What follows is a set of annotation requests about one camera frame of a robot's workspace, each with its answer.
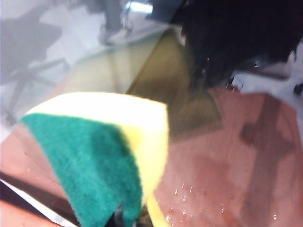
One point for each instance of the green and yellow sponge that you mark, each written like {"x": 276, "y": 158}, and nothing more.
{"x": 94, "y": 146}

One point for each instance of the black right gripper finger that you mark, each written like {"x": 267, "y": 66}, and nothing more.
{"x": 118, "y": 217}

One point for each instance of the large glass window pane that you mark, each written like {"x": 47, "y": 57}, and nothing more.
{"x": 71, "y": 47}

